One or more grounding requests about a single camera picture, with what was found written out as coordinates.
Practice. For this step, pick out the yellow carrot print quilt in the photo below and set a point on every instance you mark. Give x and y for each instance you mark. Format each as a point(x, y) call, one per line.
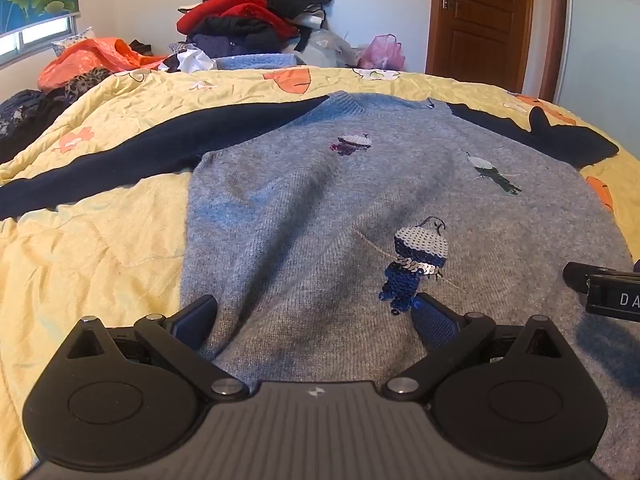
point(120, 253)

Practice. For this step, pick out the pink plastic bag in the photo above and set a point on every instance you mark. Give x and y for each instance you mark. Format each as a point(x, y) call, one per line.
point(383, 53)

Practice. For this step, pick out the light blue folded towel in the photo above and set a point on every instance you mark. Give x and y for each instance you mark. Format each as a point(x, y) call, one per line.
point(258, 61)

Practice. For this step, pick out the orange plastic bag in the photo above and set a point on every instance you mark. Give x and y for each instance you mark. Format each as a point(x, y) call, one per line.
point(111, 53)

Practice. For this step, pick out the grey navy knit sweater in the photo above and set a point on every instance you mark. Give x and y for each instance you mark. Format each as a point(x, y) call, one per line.
point(316, 224)

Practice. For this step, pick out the red garment on pile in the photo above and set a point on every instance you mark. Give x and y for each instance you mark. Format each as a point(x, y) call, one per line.
point(255, 9)

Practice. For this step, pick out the navy garment in pile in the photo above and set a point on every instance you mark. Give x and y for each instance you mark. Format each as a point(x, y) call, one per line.
point(221, 37)

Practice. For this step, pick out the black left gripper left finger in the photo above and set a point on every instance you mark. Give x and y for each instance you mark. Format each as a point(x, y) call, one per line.
point(174, 343)

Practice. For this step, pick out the brown wooden door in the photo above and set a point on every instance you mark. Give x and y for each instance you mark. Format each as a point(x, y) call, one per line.
point(484, 41)

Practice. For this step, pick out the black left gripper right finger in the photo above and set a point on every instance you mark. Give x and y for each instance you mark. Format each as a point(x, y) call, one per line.
point(452, 341)

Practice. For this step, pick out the blue floral pillow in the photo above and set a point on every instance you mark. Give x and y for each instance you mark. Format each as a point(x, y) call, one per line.
point(59, 46)

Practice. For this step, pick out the dark patterned clothes heap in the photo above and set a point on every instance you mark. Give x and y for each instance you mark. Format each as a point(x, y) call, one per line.
point(28, 113)

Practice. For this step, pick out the white crumpled garment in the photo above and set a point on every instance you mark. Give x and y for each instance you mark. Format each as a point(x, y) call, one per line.
point(188, 60)

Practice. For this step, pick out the grey garment beside pile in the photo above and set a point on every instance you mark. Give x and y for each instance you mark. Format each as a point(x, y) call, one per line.
point(322, 48)

